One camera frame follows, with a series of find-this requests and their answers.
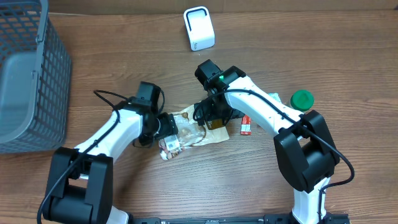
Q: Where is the brown white snack bag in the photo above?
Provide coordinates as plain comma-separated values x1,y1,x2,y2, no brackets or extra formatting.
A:
159,105,229,161

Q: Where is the red snack stick packet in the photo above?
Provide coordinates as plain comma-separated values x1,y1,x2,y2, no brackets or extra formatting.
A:
240,115,251,136

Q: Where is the teal wet wipes pack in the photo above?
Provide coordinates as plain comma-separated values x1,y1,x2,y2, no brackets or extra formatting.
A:
269,93,282,103

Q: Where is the green lid jar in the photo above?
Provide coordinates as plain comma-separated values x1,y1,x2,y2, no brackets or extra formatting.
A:
290,90,315,112

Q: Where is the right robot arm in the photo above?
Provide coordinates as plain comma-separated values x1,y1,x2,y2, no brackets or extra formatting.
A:
193,60,340,223

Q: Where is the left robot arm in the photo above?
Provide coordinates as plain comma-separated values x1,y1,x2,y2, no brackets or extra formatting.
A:
36,82,178,223

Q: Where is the white barcode scanner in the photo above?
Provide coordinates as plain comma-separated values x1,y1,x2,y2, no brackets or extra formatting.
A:
183,6,215,51

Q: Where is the grey plastic mesh basket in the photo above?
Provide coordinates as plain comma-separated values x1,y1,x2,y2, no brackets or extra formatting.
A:
1,0,72,154

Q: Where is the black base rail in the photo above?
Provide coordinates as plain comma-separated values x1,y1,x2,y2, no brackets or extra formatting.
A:
124,213,351,224

